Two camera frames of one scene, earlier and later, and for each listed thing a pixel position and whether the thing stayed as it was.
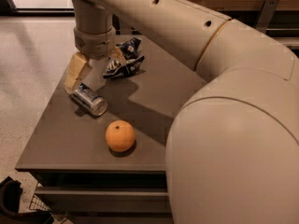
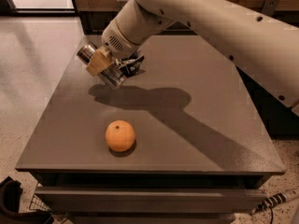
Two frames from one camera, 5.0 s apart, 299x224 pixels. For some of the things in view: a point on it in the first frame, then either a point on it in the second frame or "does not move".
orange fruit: (120, 135) does not move
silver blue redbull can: (95, 105) to (112, 77)
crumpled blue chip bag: (134, 60) does not move
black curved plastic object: (10, 192) does not move
